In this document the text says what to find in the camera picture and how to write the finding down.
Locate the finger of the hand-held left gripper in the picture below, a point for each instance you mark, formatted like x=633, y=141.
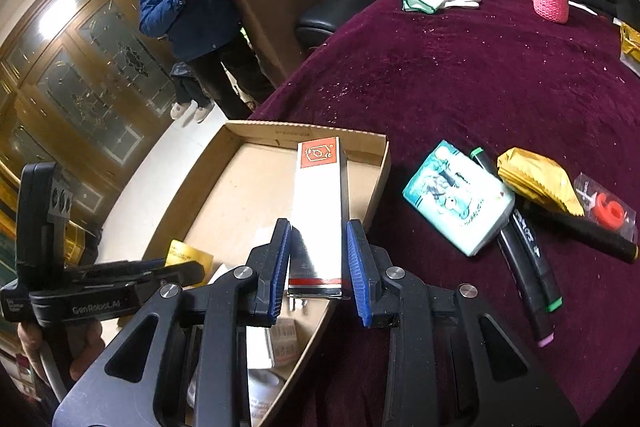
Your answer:
x=115, y=267
x=170, y=276

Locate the brown armchair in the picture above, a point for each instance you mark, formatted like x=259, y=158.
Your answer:
x=280, y=7

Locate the yellow card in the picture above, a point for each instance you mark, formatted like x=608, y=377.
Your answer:
x=192, y=252

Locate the small red-printed box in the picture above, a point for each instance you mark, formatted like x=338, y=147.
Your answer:
x=286, y=342

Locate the small white box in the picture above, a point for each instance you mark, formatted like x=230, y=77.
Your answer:
x=259, y=349

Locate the black marker with green cap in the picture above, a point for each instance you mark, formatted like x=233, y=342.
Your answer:
x=537, y=267

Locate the white paper item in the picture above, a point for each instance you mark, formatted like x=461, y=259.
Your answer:
x=220, y=274

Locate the yellow crinkled snack packet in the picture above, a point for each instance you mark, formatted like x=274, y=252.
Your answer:
x=537, y=179

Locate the red candle in clear pack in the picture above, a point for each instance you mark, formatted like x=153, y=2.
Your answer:
x=607, y=209

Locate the wooden glass-panel door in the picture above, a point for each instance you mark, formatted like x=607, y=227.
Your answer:
x=90, y=72

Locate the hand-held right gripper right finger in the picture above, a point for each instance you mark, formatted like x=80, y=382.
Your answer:
x=357, y=277

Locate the black marker with pink cap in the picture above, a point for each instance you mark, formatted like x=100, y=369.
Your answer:
x=522, y=292

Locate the maroon velvet tablecloth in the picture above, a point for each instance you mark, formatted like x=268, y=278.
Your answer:
x=450, y=82

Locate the teal tissue pack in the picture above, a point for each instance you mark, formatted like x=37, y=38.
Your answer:
x=455, y=199

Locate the person's left hand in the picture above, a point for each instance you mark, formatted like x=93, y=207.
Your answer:
x=87, y=347

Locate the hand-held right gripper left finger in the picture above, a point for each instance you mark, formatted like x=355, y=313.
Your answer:
x=280, y=277

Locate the shallow cardboard box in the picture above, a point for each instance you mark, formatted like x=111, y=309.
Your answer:
x=250, y=187

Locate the black marker with yellow end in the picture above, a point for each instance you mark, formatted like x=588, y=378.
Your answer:
x=585, y=234

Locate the green cloth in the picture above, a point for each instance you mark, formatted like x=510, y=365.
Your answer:
x=417, y=4

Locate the gold foil packet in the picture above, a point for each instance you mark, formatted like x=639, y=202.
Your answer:
x=631, y=49

